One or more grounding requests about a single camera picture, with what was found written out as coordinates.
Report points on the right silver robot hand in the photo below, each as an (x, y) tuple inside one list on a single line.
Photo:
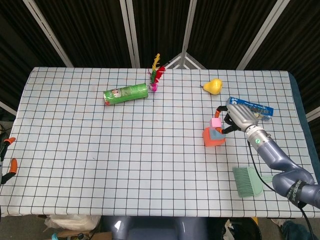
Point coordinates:
[(243, 116)]

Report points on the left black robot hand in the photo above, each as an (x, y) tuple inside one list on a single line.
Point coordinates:
[(13, 166)]

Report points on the small pink cube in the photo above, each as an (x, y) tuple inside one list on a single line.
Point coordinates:
[(215, 122)]

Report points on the light blue cube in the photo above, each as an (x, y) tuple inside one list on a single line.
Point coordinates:
[(215, 135)]

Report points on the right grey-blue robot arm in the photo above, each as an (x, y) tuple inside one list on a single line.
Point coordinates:
[(272, 152)]

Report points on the blue cookie box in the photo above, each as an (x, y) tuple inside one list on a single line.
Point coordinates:
[(262, 108)]

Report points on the yellow toy pear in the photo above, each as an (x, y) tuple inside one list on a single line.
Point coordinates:
[(212, 86)]

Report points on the orange cube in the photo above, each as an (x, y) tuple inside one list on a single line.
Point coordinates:
[(208, 143)]

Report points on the checked white tablecloth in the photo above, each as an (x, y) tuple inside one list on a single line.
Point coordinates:
[(75, 150)]

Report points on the green hand brush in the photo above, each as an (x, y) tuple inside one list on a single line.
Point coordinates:
[(246, 182)]

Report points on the white plastic bag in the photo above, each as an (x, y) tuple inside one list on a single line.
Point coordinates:
[(72, 221)]

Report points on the black folding screen panel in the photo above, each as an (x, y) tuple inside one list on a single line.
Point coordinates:
[(15, 50), (87, 30), (225, 30), (160, 25), (300, 50)]

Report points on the colourful feather shuttlecock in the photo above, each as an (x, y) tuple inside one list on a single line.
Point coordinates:
[(155, 76)]

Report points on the brown cardboard box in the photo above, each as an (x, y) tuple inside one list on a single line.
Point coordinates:
[(100, 236)]

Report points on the black trash bin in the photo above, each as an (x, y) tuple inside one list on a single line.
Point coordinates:
[(240, 231)]

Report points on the green chip can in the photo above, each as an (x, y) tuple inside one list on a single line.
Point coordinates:
[(126, 93)]

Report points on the blue denim cloth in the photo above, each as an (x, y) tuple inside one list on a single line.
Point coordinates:
[(290, 231)]

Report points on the grey-blue robot torso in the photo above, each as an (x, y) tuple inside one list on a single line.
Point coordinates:
[(150, 228)]

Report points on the white triangular metal frame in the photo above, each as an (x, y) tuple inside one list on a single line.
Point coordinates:
[(183, 58)]

